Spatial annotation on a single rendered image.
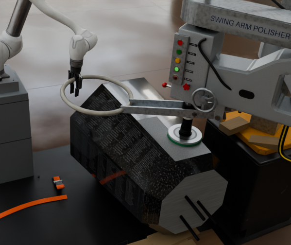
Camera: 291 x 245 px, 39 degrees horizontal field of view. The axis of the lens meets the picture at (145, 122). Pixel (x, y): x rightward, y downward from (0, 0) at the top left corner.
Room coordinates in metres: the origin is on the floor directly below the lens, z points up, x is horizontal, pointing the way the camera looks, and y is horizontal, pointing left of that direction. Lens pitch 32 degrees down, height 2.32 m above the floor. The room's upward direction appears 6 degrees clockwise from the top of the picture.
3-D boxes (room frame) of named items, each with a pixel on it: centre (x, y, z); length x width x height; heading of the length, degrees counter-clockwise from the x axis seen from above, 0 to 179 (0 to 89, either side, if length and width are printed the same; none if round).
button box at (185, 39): (2.09, -0.15, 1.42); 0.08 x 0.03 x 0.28; 67
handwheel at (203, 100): (2.01, -0.32, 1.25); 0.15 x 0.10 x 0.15; 67
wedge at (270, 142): (2.32, -0.81, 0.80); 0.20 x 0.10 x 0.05; 71
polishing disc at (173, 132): (2.17, -0.26, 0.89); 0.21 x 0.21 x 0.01
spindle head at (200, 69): (2.14, -0.33, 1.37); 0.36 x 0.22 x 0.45; 67
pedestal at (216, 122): (2.56, -0.86, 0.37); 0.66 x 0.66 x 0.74; 31
